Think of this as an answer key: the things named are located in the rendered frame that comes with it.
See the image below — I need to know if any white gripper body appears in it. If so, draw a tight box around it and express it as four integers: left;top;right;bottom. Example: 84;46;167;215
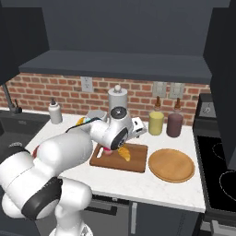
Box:
127;126;148;141

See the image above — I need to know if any golden croissant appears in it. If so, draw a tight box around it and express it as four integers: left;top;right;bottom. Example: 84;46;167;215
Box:
117;146;132;162

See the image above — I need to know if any brown wooden cutting board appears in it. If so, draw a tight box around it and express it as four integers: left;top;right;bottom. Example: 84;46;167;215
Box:
88;142;149;174

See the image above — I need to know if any yellow sauce bottle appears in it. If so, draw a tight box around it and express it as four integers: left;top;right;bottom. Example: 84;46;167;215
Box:
147;95;165;136

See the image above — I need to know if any pink pastry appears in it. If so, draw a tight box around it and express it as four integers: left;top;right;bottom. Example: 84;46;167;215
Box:
102;147;114;157

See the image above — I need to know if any dark red sauce bottle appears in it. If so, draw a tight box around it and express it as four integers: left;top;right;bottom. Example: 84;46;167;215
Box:
165;97;184;138

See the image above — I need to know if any grey small appliance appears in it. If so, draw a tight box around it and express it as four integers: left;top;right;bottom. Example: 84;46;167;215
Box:
85;109;109;124

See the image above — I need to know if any round wooden plate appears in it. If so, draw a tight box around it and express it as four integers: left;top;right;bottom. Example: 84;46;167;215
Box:
147;147;196;184

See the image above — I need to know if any yellow orange pastry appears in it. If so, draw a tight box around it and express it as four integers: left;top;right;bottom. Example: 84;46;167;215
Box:
76;116;93;126

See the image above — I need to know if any white squeeze bottle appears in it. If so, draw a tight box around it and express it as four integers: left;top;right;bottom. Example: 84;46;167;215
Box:
47;97;64;125

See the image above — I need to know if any black stove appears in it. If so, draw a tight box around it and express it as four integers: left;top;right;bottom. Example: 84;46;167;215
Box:
193;92;236;236

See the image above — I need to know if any dark drawer front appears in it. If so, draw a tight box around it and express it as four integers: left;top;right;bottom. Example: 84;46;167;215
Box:
80;195;134;236

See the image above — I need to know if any dark lower cupboard door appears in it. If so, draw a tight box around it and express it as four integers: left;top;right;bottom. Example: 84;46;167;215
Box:
135;202;201;236

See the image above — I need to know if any dark cupboard door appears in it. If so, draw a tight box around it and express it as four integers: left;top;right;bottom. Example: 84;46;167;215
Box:
135;202;201;236
0;0;51;86

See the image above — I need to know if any dark tall cupboard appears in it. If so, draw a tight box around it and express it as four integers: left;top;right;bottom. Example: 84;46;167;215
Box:
203;0;236;171

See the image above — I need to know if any red pastry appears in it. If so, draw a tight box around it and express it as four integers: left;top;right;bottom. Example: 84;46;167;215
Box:
31;145;41;159

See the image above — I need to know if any dark sink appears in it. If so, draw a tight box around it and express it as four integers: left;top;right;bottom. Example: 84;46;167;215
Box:
0;110;52;160

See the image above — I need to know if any black tap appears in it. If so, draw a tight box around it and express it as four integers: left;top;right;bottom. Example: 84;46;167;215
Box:
1;82;23;115

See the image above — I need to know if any dark upper cupboard door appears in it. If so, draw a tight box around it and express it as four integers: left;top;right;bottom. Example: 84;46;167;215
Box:
0;0;51;86

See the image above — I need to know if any white wall switch plate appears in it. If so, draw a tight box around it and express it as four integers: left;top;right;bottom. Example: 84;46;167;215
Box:
169;82;185;100
152;81;168;99

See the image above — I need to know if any single white wall outlet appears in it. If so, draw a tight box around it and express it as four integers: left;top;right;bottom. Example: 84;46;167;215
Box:
80;76;94;93

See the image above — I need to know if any black drawer handle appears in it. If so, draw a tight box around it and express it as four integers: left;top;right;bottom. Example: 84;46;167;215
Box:
84;203;118;217

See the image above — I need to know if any silver cupboard handle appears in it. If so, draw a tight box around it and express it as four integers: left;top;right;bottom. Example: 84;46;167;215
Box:
130;201;138;235

